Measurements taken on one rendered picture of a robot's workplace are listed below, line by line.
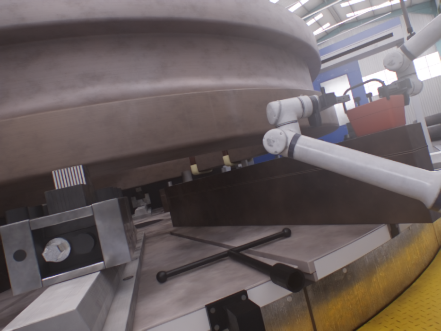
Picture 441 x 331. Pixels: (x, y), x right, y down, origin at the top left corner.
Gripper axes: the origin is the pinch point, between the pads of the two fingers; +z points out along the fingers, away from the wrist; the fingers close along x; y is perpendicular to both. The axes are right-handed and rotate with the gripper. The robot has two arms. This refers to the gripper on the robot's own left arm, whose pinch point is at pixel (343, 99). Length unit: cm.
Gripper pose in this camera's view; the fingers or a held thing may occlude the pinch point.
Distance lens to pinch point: 139.2
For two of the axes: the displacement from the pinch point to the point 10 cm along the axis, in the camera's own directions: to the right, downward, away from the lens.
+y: -2.4, -9.7, 0.5
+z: 9.4, -2.2, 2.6
